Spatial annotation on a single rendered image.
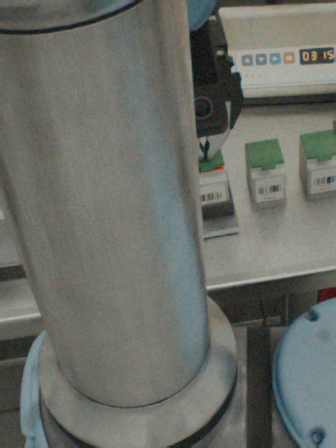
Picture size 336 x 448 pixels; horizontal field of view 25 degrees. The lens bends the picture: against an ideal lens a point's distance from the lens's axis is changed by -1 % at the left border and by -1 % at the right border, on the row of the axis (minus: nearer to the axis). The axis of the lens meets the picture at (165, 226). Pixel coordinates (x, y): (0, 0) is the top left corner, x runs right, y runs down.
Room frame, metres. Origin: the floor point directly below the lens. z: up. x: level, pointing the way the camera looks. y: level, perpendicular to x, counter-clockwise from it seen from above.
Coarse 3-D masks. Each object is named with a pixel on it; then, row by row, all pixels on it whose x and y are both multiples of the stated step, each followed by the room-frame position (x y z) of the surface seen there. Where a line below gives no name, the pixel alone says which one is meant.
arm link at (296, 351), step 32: (320, 320) 0.23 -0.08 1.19; (256, 352) 0.22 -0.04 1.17; (288, 352) 0.21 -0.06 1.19; (320, 352) 0.21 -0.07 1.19; (256, 384) 0.20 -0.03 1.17; (288, 384) 0.19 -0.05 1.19; (320, 384) 0.19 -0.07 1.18; (256, 416) 0.18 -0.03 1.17; (288, 416) 0.17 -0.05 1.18; (320, 416) 0.17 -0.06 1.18
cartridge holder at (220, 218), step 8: (232, 200) 0.56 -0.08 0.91; (208, 208) 0.56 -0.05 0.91; (216, 208) 0.56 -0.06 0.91; (224, 208) 0.56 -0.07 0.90; (232, 208) 0.56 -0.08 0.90; (208, 216) 0.56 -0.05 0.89; (216, 216) 0.56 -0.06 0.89; (224, 216) 0.56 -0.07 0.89; (232, 216) 0.56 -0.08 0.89; (208, 224) 0.55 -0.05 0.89; (216, 224) 0.55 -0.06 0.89; (224, 224) 0.55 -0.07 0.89; (232, 224) 0.54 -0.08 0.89; (208, 232) 0.54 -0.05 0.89; (216, 232) 0.54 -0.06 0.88; (224, 232) 0.54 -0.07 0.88; (232, 232) 0.54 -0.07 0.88
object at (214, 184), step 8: (216, 168) 0.58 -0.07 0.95; (224, 168) 0.57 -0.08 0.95; (200, 176) 0.57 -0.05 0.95; (208, 176) 0.57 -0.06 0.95; (216, 176) 0.57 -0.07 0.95; (224, 176) 0.57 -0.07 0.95; (200, 184) 0.56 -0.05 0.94; (208, 184) 0.56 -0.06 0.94; (216, 184) 0.56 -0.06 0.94; (224, 184) 0.56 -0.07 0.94; (208, 192) 0.56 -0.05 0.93; (216, 192) 0.56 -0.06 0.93; (224, 192) 0.56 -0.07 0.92; (208, 200) 0.56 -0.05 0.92; (216, 200) 0.56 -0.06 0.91; (224, 200) 0.56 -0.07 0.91
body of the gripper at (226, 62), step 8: (216, 8) 0.57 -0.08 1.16; (216, 16) 0.64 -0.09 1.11; (216, 24) 0.62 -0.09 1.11; (216, 32) 0.61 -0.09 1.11; (216, 40) 0.60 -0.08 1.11; (224, 40) 0.60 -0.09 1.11; (216, 48) 0.59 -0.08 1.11; (224, 48) 0.59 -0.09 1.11; (224, 56) 0.57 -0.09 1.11; (224, 64) 0.57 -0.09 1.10; (232, 64) 0.57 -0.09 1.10; (224, 72) 0.57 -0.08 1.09; (224, 80) 0.57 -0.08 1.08; (232, 80) 0.57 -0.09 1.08; (224, 88) 0.57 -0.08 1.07
